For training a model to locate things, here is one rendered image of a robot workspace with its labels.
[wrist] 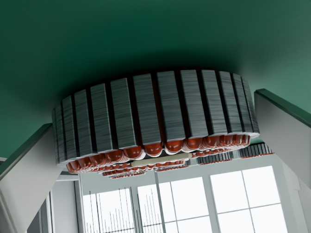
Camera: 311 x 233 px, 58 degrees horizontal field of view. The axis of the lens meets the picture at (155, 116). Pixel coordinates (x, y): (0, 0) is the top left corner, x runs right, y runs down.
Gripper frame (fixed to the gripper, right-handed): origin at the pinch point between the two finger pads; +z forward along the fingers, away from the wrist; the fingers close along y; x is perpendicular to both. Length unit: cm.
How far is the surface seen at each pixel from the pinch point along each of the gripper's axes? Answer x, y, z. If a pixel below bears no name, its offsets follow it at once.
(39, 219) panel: -18.8, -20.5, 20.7
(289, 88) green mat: 0.3, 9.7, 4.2
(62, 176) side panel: -18.9, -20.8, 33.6
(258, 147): -31, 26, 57
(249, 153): -33, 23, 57
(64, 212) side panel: -26.8, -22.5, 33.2
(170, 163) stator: -8.4, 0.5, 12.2
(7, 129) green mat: 1.1, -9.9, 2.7
